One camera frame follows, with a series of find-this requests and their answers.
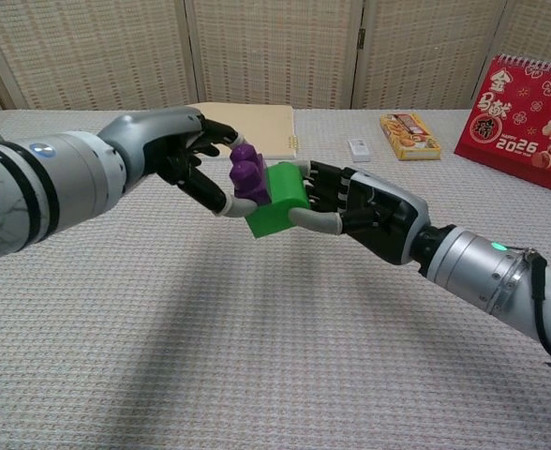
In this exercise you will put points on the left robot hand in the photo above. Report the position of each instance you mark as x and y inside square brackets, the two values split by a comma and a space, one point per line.
[163, 140]

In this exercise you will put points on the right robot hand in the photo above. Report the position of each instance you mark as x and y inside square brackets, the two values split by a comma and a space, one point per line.
[374, 206]

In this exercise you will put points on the purple toy block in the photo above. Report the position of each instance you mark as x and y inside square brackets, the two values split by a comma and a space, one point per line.
[248, 174]

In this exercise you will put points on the green toy block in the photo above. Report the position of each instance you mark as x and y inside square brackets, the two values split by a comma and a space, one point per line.
[282, 197]

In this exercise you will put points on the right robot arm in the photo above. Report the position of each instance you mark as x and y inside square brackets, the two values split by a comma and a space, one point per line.
[500, 286]

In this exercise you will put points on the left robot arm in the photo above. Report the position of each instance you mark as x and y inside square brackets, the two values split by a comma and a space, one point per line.
[36, 192]

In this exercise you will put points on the yellow snack box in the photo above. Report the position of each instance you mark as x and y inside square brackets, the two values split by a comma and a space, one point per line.
[410, 136]

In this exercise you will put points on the woven folding screen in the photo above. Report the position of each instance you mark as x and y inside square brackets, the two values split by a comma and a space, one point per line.
[275, 51]

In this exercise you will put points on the red 2026 desk calendar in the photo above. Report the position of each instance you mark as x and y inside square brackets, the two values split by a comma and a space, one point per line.
[524, 122]

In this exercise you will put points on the white waffle-weave tablecloth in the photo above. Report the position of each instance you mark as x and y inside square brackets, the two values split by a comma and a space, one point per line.
[238, 337]

